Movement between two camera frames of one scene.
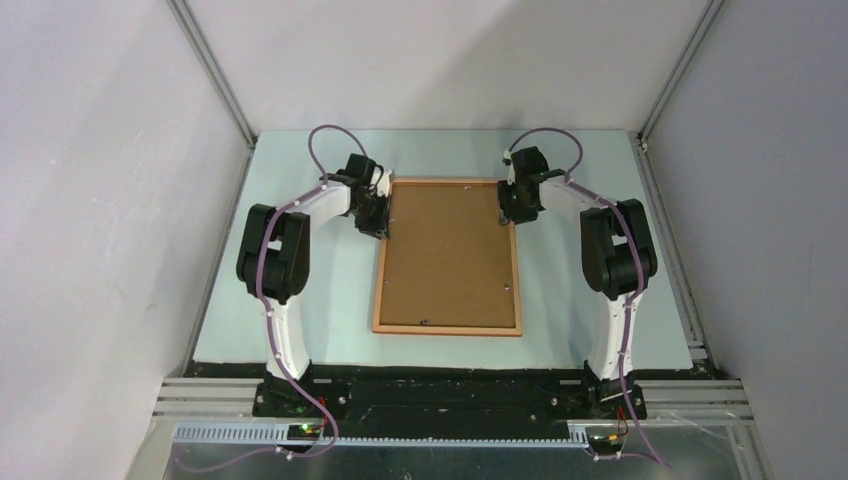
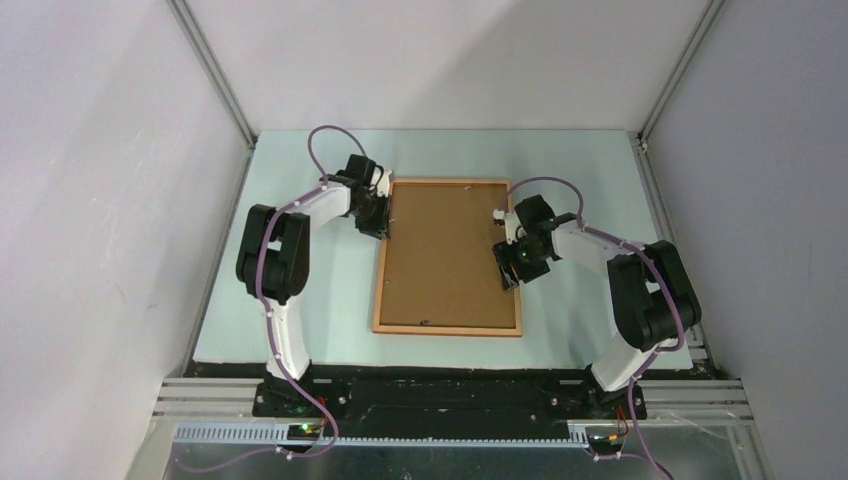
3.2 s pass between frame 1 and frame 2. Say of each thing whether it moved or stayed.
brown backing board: stayed
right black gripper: moved
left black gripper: stayed
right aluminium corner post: stayed
